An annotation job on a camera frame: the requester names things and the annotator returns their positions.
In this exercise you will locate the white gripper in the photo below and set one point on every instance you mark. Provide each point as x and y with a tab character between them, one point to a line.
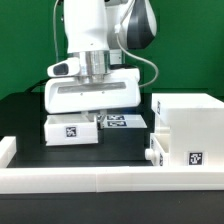
68	91

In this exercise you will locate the white drawer tray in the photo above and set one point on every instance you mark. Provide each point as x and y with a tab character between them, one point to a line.
70	129
158	152

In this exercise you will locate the white front drawer tray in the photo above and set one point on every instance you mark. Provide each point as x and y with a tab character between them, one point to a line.
158	152

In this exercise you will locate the white drawer cabinet box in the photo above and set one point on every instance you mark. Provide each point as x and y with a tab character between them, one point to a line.
195	123

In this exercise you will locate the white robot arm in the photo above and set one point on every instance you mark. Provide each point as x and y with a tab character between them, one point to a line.
99	31

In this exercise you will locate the white marker tag sheet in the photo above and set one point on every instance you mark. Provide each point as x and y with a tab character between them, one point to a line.
121	121

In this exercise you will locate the white left fence bar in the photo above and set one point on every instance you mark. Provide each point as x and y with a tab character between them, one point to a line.
7	150

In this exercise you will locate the white fence bar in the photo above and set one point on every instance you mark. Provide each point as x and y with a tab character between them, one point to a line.
109	179
7	150

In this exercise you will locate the white front fence bar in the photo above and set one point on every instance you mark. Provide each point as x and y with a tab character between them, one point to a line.
109	179

